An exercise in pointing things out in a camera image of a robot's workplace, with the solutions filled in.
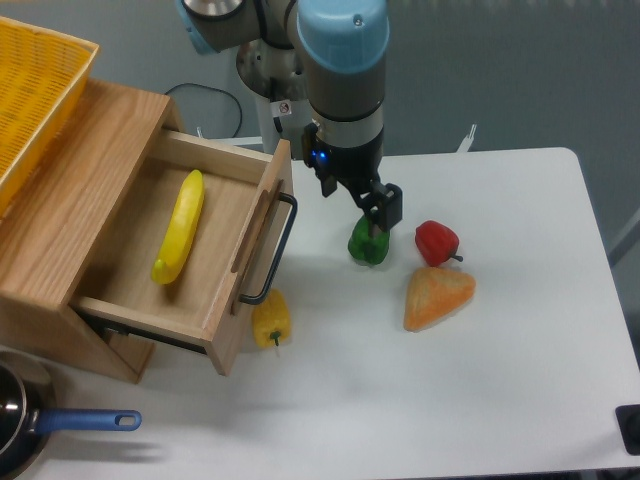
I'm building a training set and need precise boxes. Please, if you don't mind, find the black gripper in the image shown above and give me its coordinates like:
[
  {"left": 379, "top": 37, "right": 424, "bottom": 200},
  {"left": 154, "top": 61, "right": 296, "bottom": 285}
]
[{"left": 313, "top": 134, "right": 403, "bottom": 231}]

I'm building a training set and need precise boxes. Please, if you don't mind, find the yellow toy banana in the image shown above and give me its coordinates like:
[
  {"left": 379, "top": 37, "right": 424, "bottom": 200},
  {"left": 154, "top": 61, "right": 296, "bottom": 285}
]
[{"left": 151, "top": 170, "right": 205, "bottom": 285}]

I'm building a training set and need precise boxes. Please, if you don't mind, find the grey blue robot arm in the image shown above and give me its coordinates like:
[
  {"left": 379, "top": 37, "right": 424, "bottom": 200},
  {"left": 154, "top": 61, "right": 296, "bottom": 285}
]
[{"left": 176, "top": 1, "right": 402, "bottom": 237}]

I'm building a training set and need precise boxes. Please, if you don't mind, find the wooden drawer cabinet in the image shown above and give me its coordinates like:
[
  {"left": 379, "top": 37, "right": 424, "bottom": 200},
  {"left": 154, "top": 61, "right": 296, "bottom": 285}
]
[{"left": 1, "top": 79, "right": 182, "bottom": 383}]

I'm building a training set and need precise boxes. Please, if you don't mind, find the green toy bell pepper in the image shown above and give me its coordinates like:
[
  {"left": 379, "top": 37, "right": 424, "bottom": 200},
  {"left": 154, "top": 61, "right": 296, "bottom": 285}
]
[{"left": 347, "top": 216, "right": 390, "bottom": 265}]

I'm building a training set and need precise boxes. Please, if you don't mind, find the red toy bell pepper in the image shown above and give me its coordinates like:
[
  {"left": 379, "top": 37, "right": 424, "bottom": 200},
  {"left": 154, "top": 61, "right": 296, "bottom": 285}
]
[{"left": 414, "top": 220, "right": 463, "bottom": 267}]

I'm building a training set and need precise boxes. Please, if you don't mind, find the orange triangular toy sandwich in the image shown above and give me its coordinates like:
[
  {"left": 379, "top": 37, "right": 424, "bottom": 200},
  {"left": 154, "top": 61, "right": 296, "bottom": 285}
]
[{"left": 403, "top": 267, "right": 476, "bottom": 332}]

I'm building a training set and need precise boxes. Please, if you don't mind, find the yellow toy bell pepper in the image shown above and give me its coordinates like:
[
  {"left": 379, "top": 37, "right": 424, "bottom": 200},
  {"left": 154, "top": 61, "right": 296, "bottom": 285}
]
[{"left": 251, "top": 289, "right": 292, "bottom": 349}]

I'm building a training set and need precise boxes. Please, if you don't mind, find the yellow plastic basket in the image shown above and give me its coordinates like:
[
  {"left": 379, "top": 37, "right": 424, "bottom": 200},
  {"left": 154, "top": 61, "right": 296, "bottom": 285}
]
[{"left": 1, "top": 17, "right": 100, "bottom": 212}]

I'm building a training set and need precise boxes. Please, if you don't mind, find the black clamp at table edge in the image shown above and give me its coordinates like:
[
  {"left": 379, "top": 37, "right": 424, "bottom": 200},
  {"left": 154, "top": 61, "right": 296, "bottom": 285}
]
[{"left": 615, "top": 404, "right": 640, "bottom": 456}]

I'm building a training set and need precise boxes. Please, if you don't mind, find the black drawer handle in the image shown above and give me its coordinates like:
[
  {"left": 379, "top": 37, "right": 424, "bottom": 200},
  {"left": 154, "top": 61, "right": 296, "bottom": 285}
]
[{"left": 238, "top": 192, "right": 298, "bottom": 306}]

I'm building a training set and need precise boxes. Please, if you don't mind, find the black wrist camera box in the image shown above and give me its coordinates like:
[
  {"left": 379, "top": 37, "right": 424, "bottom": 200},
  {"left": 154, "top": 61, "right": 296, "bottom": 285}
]
[{"left": 302, "top": 122, "right": 319, "bottom": 168}]

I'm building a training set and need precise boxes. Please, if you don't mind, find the black cable on floor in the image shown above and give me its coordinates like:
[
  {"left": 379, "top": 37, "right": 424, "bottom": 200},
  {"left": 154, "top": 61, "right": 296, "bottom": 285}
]
[{"left": 163, "top": 82, "right": 244, "bottom": 139}]

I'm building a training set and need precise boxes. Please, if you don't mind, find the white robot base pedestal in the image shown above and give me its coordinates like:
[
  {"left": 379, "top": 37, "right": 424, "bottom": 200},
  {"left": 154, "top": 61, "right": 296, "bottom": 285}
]
[{"left": 236, "top": 40, "right": 311, "bottom": 161}]

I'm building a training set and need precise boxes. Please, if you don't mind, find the black pan blue handle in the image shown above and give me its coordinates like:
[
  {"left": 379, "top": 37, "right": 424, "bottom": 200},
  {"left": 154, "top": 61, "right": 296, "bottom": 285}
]
[{"left": 1, "top": 351, "right": 142, "bottom": 479}]

